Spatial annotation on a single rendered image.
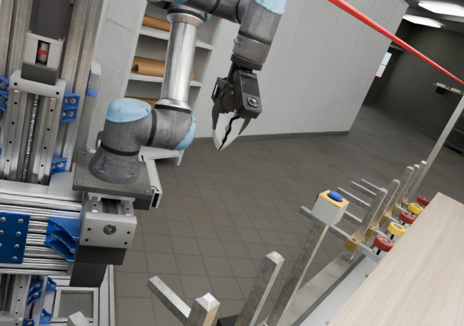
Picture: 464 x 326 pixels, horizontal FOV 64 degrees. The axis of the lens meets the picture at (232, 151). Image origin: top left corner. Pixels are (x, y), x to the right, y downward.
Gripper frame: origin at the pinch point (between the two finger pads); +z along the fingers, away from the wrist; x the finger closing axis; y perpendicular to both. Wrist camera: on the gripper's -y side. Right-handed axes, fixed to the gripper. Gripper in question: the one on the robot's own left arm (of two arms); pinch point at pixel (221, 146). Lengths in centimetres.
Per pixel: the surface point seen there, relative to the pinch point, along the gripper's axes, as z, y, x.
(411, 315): 42, -10, -80
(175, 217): 132, 169, -56
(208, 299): 20.2, -25.8, 3.3
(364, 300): 42, -4, -64
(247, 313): 37.8, -12.8, -16.4
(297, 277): 37, 1, -39
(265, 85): 49, 389, -199
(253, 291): 31.4, -12.1, -16.0
